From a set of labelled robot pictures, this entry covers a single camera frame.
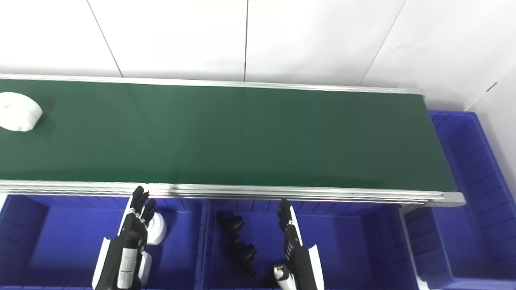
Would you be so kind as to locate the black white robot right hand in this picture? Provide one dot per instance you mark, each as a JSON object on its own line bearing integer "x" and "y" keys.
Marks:
{"x": 300, "y": 266}

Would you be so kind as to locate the black white robot left hand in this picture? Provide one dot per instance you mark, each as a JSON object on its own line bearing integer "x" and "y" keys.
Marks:
{"x": 121, "y": 257}

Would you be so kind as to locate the white round plastic part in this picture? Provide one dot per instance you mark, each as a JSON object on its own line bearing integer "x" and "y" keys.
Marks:
{"x": 18, "y": 112}
{"x": 159, "y": 229}
{"x": 146, "y": 268}

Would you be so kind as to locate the large blue plastic bin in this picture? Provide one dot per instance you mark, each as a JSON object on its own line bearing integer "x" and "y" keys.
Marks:
{"x": 479, "y": 201}

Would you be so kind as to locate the aluminium conveyor side rail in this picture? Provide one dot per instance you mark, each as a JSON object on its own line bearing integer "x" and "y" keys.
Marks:
{"x": 242, "y": 84}
{"x": 242, "y": 192}

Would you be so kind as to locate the black plastic part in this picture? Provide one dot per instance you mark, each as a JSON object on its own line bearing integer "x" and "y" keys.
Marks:
{"x": 244, "y": 254}
{"x": 230, "y": 224}

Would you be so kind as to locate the green conveyor belt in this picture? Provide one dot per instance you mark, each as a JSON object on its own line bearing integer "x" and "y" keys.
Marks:
{"x": 242, "y": 137}

